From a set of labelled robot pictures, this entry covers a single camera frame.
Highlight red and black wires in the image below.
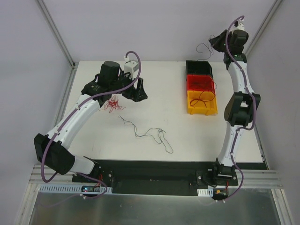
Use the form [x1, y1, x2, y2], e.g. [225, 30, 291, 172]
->
[98, 94, 126, 113]

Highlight red wire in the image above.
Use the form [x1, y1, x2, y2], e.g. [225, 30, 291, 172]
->
[189, 77, 218, 94]

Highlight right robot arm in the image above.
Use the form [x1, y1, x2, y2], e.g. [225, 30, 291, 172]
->
[209, 30, 261, 185]

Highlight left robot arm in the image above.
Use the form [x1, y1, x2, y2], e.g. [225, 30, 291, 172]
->
[34, 59, 148, 182]

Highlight black storage bin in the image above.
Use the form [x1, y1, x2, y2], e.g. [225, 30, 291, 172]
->
[186, 60, 213, 78]

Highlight red storage bin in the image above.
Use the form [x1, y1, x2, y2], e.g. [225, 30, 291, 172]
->
[186, 75, 215, 92]

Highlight yellow storage bin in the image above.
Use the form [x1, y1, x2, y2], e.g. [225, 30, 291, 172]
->
[187, 90, 218, 116]

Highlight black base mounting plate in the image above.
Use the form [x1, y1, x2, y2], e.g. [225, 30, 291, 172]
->
[71, 158, 242, 196]

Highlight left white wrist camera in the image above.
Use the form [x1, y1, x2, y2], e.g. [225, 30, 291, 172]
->
[123, 60, 139, 80]

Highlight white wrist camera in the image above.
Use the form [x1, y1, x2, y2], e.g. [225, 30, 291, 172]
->
[123, 60, 139, 80]
[234, 19, 245, 30]

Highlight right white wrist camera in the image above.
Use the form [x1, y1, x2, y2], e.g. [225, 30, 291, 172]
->
[234, 19, 245, 30]

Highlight left aluminium frame post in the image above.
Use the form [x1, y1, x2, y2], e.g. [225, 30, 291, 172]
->
[35, 0, 79, 69]

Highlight aluminium frame post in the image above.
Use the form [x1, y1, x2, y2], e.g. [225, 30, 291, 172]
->
[245, 0, 284, 61]
[35, 0, 79, 69]

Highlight right aluminium frame post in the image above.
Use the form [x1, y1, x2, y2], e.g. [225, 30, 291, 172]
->
[245, 0, 284, 61]

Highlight right white cable duct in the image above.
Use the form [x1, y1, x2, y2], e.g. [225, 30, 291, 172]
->
[197, 188, 213, 197]

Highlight white cable duct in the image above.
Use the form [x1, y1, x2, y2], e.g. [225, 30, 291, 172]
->
[197, 188, 213, 197]
[39, 184, 113, 195]

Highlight left white cable duct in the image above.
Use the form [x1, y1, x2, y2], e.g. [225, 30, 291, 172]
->
[39, 184, 113, 195]

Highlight aluminium front rail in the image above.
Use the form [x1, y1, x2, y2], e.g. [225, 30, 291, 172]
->
[29, 165, 283, 189]

